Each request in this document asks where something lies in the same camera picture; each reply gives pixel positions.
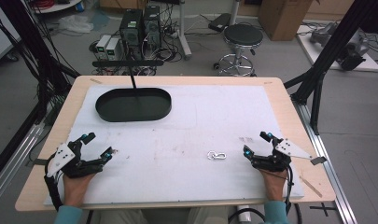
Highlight person's legs beige trousers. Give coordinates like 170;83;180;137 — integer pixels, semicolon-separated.
91;207;231;224

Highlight black tape cross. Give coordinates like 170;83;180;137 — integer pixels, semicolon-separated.
309;202;338;217

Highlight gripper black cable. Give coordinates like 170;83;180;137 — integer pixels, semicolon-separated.
283;163;296;216
43;160;65;212

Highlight white plastic bag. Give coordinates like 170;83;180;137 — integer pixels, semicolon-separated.
56;14;95;35

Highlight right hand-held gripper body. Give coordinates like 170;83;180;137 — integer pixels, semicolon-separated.
251;137;314;173

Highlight person's left hand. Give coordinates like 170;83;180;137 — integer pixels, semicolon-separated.
63;172;96;208

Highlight computer towers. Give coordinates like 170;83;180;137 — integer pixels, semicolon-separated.
89;12;194;77

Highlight black oval tray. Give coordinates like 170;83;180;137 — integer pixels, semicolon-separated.
94;87;173;123

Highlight white power supply unit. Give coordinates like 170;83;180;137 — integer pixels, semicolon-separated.
105;37;121;62
95;34;112;61

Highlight thin wooden stick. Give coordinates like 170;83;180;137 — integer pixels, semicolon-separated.
299;175;324;199

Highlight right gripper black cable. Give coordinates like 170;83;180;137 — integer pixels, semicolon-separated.
283;163;296;216

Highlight grey machine on platform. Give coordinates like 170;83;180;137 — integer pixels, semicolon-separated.
309;21;371;72

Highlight brown cardboard box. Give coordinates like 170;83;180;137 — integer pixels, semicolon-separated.
258;0;315;42

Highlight person's right hand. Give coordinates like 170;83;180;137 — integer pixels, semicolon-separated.
259;168;289;203

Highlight black bar on stand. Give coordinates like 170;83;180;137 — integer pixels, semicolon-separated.
91;59;165;91

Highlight silver metal carabiner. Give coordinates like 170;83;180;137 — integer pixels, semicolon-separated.
206;150;228;161

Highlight black computer tower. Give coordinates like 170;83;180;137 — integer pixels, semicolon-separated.
142;5;162;52
119;8;145;61

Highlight black flat device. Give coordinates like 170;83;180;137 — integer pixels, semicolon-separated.
207;12;232;34

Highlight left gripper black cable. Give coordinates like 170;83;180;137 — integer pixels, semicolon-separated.
43;160;65;212

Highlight white floor platform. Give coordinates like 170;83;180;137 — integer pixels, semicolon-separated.
296;23;378;73

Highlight black metal frame strut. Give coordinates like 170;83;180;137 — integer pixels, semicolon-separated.
283;0;378;136
0;0;82;185

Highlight white round table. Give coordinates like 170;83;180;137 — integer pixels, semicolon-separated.
30;0;84;14

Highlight black round stool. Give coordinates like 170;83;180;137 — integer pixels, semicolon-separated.
212;23;265;77

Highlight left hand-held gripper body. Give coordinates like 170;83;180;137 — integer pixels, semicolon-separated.
46;139;105;179

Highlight white desk leg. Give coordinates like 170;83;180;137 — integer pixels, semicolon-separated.
176;0;193;61

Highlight aluminium rail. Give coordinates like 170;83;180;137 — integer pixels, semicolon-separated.
0;122;46;213
291;99;359;224

